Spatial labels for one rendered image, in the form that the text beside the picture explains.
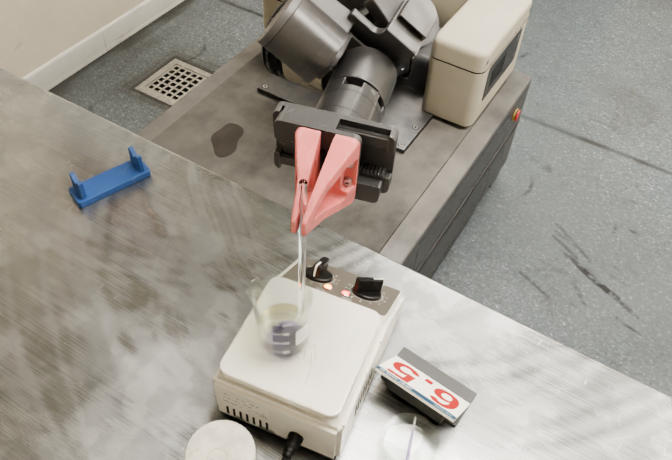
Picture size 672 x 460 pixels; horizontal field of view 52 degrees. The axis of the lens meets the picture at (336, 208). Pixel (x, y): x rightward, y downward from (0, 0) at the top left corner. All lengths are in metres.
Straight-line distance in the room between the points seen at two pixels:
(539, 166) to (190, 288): 1.50
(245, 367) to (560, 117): 1.84
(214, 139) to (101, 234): 0.72
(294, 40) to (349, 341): 0.28
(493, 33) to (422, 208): 0.42
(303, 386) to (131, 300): 0.26
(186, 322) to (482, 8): 1.10
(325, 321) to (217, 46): 1.91
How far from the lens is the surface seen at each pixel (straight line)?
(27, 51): 2.32
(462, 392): 0.74
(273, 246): 0.83
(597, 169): 2.20
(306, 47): 0.60
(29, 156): 1.01
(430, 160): 1.53
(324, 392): 0.63
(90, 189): 0.92
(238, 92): 1.68
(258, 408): 0.66
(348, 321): 0.66
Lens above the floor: 1.39
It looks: 47 degrees down
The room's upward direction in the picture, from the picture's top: 4 degrees clockwise
